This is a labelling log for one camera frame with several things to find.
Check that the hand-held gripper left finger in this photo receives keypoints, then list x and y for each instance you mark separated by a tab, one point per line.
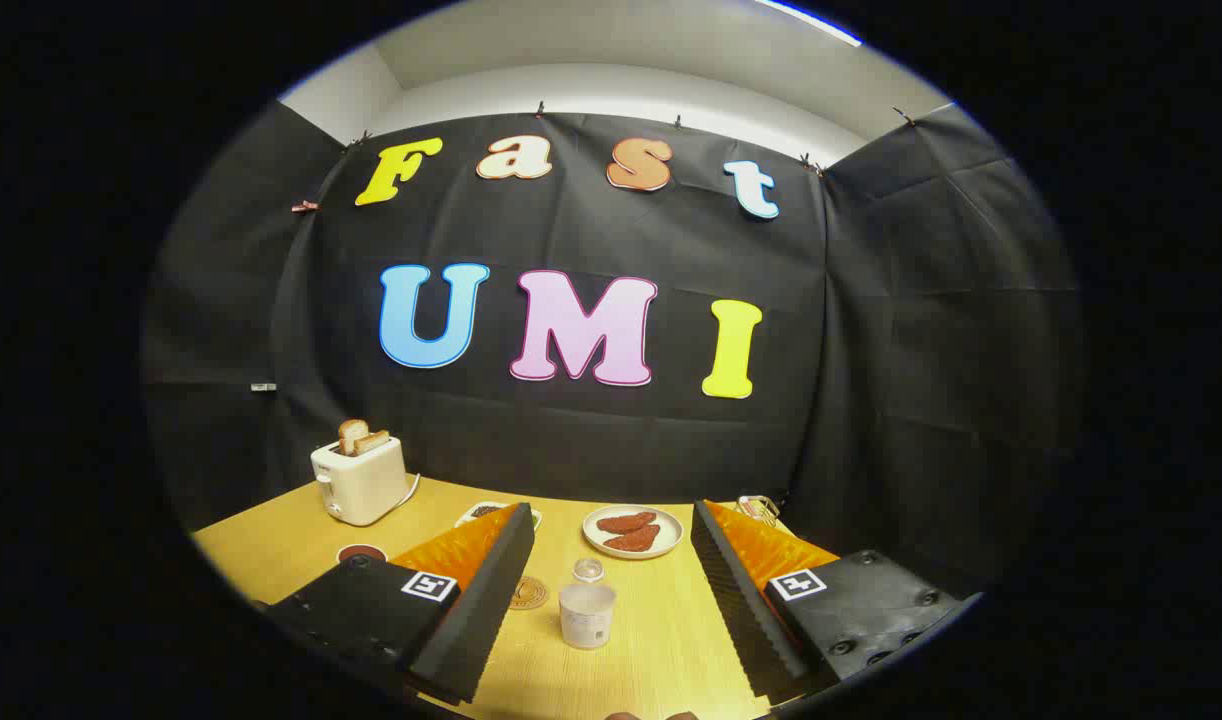
491	610

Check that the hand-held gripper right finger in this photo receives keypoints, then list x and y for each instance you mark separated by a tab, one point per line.
736	610

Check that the round wooden coaster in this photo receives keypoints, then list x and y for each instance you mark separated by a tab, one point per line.
528	593

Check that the clear plastic juice bottle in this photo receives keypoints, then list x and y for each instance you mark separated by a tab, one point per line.
587	615

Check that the cream cup with red inside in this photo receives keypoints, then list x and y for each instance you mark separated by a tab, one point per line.
361	552

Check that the wooden table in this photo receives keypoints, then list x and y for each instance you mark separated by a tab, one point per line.
661	640

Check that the white divided bean dish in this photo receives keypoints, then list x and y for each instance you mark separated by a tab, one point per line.
479	512

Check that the white round plate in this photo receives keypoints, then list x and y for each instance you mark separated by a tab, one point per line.
671	530

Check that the cream toaster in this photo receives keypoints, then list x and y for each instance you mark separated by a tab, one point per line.
363	485

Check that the toast slice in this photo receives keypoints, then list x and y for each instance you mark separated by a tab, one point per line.
350	435
373	440

